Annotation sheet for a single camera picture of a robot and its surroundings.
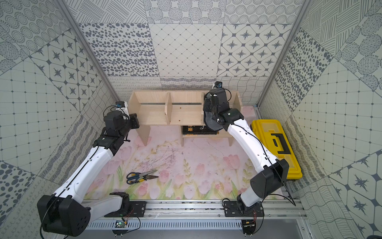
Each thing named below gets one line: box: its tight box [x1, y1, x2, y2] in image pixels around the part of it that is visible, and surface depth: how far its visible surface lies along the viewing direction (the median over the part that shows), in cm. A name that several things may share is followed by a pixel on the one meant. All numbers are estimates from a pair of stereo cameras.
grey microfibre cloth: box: [203, 111, 224, 131], surface depth 76 cm
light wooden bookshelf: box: [128, 90, 244, 147], surface depth 83 cm
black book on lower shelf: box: [182, 125, 218, 135], surface depth 90 cm
